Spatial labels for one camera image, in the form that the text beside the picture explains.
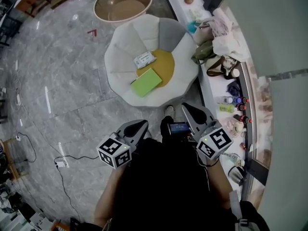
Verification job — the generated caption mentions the person's left forearm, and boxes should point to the person's left forearm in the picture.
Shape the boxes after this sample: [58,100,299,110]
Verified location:
[93,164,129,228]

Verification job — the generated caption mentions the cream tote bag brown straps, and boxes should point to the cream tote bag brown straps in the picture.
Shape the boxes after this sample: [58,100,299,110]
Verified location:
[206,55,242,81]

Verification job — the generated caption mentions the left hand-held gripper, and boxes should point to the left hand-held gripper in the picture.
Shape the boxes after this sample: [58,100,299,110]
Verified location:
[96,119,149,170]

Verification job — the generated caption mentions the white flower-shaped pouf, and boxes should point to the white flower-shaped pouf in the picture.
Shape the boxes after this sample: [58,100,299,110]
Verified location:
[103,14,202,108]

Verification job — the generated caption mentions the person's black shirt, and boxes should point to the person's black shirt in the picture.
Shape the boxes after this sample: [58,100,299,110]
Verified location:
[109,136,270,231]

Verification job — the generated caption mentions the pink garment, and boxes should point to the pink garment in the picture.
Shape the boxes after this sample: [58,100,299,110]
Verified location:
[204,8,235,37]

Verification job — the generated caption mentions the olive green bag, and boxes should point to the olive green bag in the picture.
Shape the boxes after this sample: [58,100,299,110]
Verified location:
[191,40,218,64]

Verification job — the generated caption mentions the person's right forearm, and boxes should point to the person's right forearm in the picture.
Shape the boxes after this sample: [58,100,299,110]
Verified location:
[206,160,234,210]

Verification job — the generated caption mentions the white crumpled cloth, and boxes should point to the white crumpled cloth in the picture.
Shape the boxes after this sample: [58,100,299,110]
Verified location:
[212,31,250,62]

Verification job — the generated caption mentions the person's white shoe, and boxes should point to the person's white shoe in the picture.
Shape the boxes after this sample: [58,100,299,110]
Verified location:
[164,104,176,118]

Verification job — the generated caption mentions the grey jug black handle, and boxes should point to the grey jug black handle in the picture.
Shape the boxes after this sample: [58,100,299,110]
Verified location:
[227,165,248,187]

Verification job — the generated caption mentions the black flask white lid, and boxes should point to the black flask white lid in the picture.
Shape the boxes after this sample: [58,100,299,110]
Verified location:
[225,67,241,80]

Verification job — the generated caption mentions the clear plastic snack bag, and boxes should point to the clear plastic snack bag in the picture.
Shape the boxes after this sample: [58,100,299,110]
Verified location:
[223,118,246,139]

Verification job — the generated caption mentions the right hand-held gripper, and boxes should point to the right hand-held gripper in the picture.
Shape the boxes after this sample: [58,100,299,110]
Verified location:
[182,103,234,161]

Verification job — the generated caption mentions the grey shoulder strap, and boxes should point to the grey shoulder strap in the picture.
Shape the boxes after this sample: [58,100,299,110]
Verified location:
[228,190,253,231]

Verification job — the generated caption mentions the teal fluffy item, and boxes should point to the teal fluffy item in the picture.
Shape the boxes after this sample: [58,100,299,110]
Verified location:
[187,20,201,34]

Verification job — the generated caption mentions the green notebook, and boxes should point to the green notebook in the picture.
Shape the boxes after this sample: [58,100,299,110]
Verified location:
[130,67,163,98]

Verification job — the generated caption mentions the small black display unit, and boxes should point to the small black display unit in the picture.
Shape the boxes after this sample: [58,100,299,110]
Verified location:
[167,121,191,137]

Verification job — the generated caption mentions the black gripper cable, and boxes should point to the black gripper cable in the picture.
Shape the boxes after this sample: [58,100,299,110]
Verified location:
[196,150,221,192]

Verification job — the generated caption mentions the person's black trousers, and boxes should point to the person's black trousers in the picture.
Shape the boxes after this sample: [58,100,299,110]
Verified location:
[160,115,175,141]

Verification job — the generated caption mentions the dark purple folded cloth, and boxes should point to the dark purple folded cloth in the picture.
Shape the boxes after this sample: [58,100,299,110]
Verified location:
[227,80,242,98]

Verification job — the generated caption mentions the brown open crate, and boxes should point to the brown open crate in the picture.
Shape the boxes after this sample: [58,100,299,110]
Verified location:
[0,138,30,183]

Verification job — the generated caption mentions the black power cable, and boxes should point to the black power cable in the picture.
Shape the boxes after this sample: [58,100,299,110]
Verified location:
[54,154,101,223]

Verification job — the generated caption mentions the beige handbag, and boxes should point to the beige handbag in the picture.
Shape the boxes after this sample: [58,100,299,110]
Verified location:
[193,24,217,46]

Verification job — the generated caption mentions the wooden cabinet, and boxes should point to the wooden cabinet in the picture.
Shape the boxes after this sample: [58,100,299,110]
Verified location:
[14,0,51,18]

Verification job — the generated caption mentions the white tissue packet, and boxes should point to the white tissue packet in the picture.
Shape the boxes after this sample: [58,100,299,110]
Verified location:
[133,51,157,69]

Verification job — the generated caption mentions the round beige tub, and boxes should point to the round beige tub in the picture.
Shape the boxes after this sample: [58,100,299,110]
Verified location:
[93,0,154,26]

